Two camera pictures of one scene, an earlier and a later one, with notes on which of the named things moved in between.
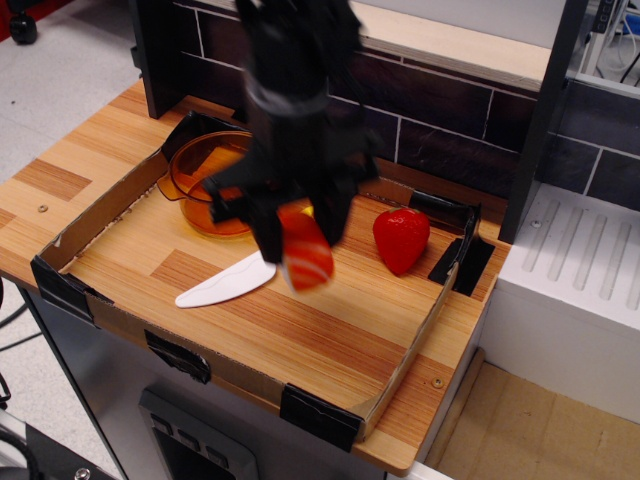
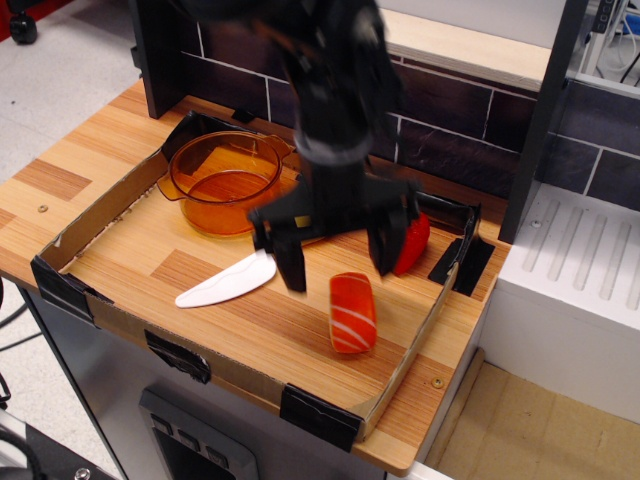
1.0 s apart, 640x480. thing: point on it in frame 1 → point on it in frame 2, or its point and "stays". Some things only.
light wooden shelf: x=518 y=62 stays
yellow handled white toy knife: x=228 y=281 stays
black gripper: x=311 y=155 → x=335 y=193
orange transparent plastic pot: x=194 y=159 stays
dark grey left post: x=158 y=55 stays
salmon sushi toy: x=308 y=256 → x=352 y=313
